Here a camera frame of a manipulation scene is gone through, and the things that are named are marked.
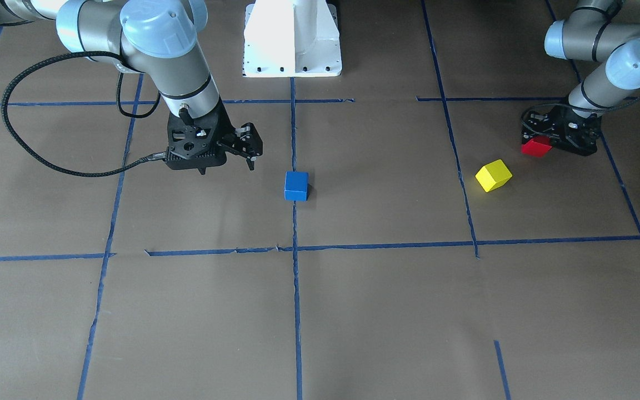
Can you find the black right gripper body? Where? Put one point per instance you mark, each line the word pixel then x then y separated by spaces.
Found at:
pixel 225 131

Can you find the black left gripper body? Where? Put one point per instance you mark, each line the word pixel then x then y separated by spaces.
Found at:
pixel 566 126

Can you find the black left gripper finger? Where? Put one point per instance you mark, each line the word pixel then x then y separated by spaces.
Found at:
pixel 534 124

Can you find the red wooden block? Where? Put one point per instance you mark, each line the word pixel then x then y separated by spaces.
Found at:
pixel 537 146

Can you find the blue wooden block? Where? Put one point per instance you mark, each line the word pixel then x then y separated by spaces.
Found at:
pixel 296 186

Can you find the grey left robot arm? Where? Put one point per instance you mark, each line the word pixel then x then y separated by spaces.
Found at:
pixel 590 34

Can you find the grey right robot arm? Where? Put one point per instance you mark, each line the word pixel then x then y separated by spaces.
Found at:
pixel 154 38

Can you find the yellow wooden block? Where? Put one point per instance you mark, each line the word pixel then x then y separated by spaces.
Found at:
pixel 493 175

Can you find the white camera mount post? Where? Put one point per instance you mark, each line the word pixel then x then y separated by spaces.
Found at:
pixel 284 39

